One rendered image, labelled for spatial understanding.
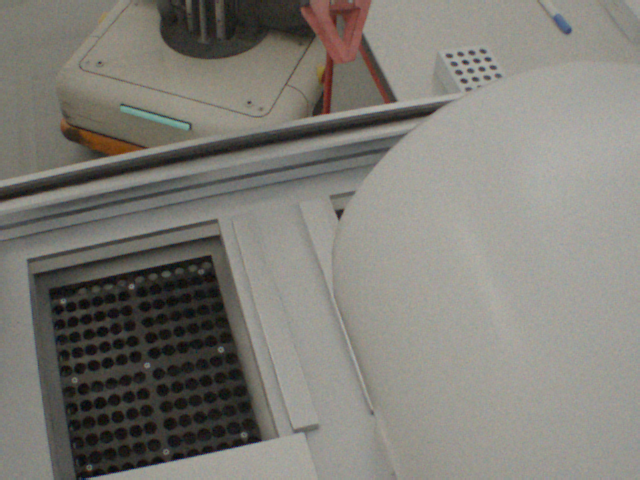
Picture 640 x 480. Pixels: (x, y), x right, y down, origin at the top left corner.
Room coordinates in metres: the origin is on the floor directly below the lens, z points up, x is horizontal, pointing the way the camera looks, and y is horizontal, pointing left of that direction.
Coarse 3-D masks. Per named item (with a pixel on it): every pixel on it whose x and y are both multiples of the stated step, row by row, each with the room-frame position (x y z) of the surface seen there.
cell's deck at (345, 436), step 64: (256, 192) 0.53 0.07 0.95; (320, 192) 0.54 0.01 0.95; (0, 256) 0.43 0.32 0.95; (64, 256) 0.44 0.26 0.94; (0, 320) 0.36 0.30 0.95; (256, 320) 0.38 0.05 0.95; (320, 320) 0.39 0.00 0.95; (0, 384) 0.29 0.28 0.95; (320, 384) 0.32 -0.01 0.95; (0, 448) 0.23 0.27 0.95; (320, 448) 0.26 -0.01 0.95
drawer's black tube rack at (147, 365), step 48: (144, 288) 0.44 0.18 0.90; (192, 288) 0.44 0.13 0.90; (96, 336) 0.37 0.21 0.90; (144, 336) 0.38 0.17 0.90; (192, 336) 0.38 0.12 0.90; (96, 384) 0.33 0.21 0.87; (144, 384) 0.33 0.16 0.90; (192, 384) 0.35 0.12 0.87; (240, 384) 0.34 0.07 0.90; (96, 432) 0.27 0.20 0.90; (144, 432) 0.28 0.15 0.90; (192, 432) 0.28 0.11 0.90; (240, 432) 0.29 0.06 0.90
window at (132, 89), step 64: (0, 0) 0.49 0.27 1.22; (64, 0) 0.50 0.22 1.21; (128, 0) 0.52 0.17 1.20; (192, 0) 0.54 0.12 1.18; (256, 0) 0.56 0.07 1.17; (320, 0) 0.58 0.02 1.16; (384, 0) 0.60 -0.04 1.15; (448, 0) 0.62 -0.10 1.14; (512, 0) 0.64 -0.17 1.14; (576, 0) 0.67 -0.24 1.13; (0, 64) 0.48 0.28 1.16; (64, 64) 0.50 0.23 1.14; (128, 64) 0.52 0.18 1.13; (192, 64) 0.54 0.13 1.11; (256, 64) 0.56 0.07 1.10; (320, 64) 0.58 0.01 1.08; (384, 64) 0.60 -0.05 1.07; (448, 64) 0.62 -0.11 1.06; (512, 64) 0.65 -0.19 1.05; (0, 128) 0.48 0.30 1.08; (64, 128) 0.50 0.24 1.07; (128, 128) 0.52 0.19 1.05; (192, 128) 0.54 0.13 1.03; (256, 128) 0.56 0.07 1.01; (0, 192) 0.47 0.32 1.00
